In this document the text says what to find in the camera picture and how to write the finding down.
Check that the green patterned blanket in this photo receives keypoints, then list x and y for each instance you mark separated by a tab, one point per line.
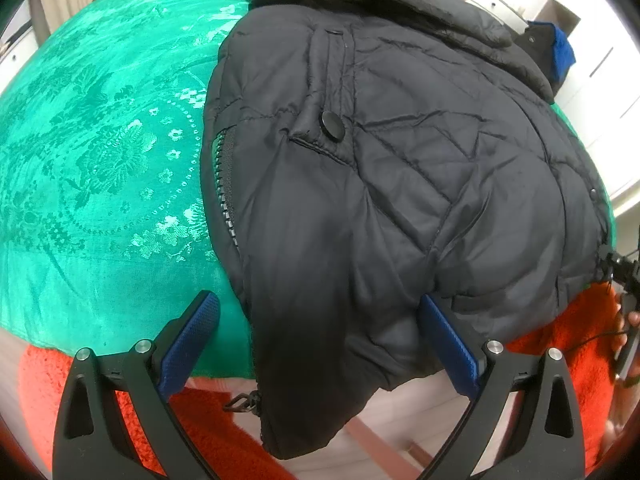
100	185

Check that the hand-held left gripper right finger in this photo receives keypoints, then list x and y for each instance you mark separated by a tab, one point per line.
450	345

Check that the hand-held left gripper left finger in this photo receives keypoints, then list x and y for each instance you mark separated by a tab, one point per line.
192	340

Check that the person's right hand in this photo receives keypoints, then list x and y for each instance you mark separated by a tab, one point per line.
633	322

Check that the beige curtain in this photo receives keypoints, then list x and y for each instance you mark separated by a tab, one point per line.
47	5

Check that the white drawer cabinet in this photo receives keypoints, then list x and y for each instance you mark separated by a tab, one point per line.
15	55

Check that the person's red fleece clothing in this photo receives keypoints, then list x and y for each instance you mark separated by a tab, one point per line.
215	420

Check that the pink striped bed sheet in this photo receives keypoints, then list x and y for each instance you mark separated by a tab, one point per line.
222	384

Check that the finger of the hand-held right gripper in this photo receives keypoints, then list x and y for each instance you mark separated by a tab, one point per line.
622	265

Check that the hanging black coat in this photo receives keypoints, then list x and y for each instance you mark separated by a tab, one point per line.
535	45

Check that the white wardrobe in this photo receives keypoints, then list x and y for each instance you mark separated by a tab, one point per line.
600	85

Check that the black puffer jacket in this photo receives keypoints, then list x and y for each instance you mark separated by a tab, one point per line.
390	185

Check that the blue garment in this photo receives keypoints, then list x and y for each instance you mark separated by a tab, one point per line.
562	52

